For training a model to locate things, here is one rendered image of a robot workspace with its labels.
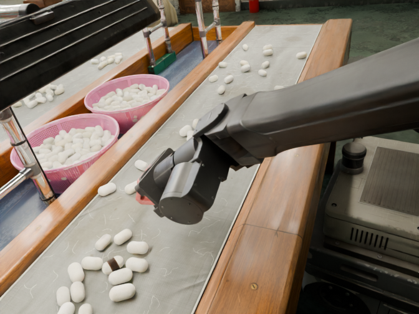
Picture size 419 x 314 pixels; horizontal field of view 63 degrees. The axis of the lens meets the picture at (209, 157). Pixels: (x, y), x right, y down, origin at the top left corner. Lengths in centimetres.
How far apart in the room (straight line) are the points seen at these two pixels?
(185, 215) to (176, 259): 16
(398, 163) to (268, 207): 70
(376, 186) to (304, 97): 82
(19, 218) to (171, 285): 47
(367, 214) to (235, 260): 57
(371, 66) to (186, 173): 24
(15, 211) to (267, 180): 59
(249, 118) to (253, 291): 24
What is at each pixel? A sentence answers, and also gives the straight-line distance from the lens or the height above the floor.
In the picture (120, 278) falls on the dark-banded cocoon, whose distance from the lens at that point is 56.
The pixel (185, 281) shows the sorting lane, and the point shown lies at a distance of 55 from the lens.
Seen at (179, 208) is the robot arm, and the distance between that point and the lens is 42.
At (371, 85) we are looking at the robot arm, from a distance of 27.
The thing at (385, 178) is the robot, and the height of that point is 48.
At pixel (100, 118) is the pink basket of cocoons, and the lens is 101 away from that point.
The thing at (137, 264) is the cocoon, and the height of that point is 76.
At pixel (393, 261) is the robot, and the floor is 36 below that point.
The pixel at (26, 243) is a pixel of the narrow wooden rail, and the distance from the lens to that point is 68.
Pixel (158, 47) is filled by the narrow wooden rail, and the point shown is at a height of 76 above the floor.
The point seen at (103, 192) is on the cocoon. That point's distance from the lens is 73.
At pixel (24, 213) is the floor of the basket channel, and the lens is 91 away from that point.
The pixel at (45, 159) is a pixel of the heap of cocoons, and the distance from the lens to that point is 94.
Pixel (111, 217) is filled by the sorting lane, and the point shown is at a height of 74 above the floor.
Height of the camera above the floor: 118
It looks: 35 degrees down
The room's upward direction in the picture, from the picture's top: 9 degrees counter-clockwise
